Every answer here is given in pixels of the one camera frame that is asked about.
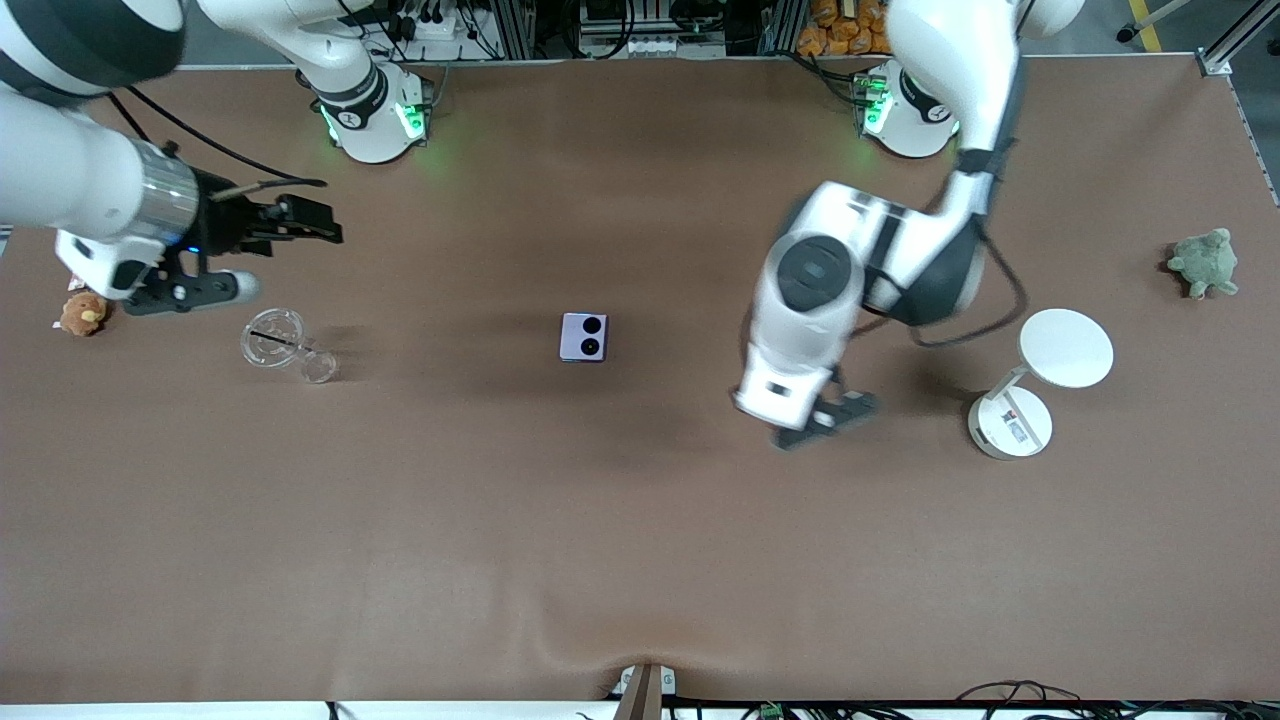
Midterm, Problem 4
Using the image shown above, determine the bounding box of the lavender flip phone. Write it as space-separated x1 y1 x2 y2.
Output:
558 312 609 363

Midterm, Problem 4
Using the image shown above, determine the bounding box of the aluminium frame profile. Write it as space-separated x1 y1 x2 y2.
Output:
1198 0 1280 77

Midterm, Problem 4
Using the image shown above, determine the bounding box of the orange packaged items pile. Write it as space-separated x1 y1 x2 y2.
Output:
797 0 893 58

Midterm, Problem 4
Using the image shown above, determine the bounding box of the black cable bundle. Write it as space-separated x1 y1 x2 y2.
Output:
955 680 1280 720

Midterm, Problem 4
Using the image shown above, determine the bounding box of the brown plush toy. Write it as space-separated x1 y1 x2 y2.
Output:
58 293 112 337

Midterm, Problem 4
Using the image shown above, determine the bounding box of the white power strip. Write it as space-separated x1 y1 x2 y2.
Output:
395 10 473 43

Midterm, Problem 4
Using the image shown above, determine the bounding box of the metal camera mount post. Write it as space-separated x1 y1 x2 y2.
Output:
613 662 677 720

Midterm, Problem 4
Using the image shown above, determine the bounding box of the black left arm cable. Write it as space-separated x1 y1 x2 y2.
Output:
908 228 1031 350

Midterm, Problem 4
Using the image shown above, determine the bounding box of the clear plastic lidded cup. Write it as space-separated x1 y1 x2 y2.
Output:
240 307 339 385

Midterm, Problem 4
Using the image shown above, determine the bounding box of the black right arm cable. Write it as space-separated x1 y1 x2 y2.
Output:
108 88 329 191

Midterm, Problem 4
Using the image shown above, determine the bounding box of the green turtle plush toy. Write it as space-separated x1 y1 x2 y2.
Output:
1167 228 1241 300

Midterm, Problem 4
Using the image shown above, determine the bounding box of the white round desk lamp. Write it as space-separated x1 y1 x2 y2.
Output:
967 308 1115 460

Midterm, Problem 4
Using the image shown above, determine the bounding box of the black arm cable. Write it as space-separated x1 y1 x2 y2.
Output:
108 88 329 191
908 228 1031 350

